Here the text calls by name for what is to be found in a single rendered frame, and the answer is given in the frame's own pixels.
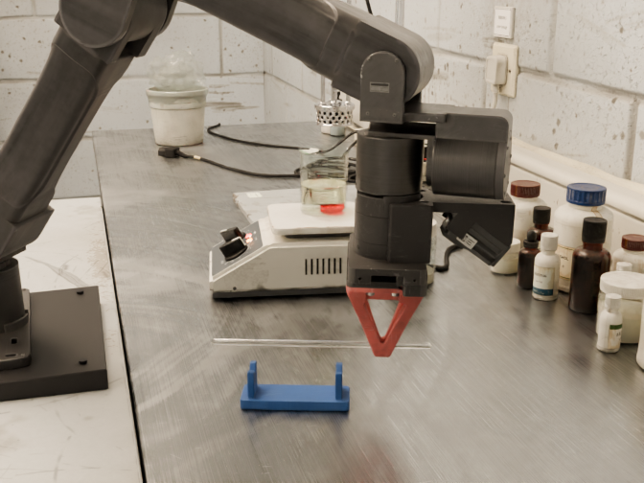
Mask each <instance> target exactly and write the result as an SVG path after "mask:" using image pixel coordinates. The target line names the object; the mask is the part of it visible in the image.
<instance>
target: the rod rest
mask: <svg viewBox="0 0 644 483"><path fill-rule="evenodd" d="M241 409H254V410H301V411H349V409H350V387H349V386H342V362H337V363H336V370H335V385H291V384H258V383H257V361H256V360H251V361H250V366H249V370H248V371H247V384H246V385H245V386H244V387H243V390H242V393H241Z"/></svg>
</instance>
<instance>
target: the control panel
mask: <svg viewBox="0 0 644 483"><path fill-rule="evenodd" d="M241 232H245V234H246V235H245V237H244V238H243V239H242V240H243V242H244V243H245V244H246V245H247V249H246V251H245V252H244V253H242V254H241V255H240V256H239V257H238V258H236V259H234V260H232V261H229V262H226V261H225V259H224V258H225V257H224V256H223V254H222V253H221V251H220V250H219V247H220V246H221V245H223V244H224V243H225V241H222V242H221V243H219V244H217V245H215V246H214V247H212V277H213V276H214V275H216V274H218V273H219V272H221V271H223V269H225V268H227V267H228V266H230V265H232V264H234V263H236V262H238V261H239V260H241V259H243V258H244V257H246V256H248V255H249V254H251V253H253V252H254V251H256V250H258V249H259V248H261V247H262V246H263V241H262V236H261V230H260V225H259V221H258V220H257V221H255V222H254V223H252V224H250V225H249V226H247V227H245V228H244V229H242V230H241ZM248 234H251V236H249V237H248V238H247V237H246V236H247V235H248ZM248 239H252V240H251V241H249V242H246V241H247V240H248Z"/></svg>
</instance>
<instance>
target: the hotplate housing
mask: <svg viewBox="0 0 644 483"><path fill-rule="evenodd" d="M258 221H259V225H260V230H261V236H262V241H263V246H262V247H261V248H259V249H258V250H256V251H254V252H253V253H251V254H249V255H248V256H246V257H244V258H243V259H241V260H239V261H238V262H236V263H234V264H232V265H230V266H228V267H227V268H225V269H223V270H222V271H221V272H219V273H218V274H216V275H214V276H213V277H212V251H211V252H210V290H212V291H213V298H231V297H254V296H277V295H300V294H323V293H346V292H347V291H346V278H347V253H348V242H349V241H350V234H353V233H336V234H308V235H275V234H273V233H272V232H271V227H270V223H269V219H268V217H266V218H260V219H258Z"/></svg>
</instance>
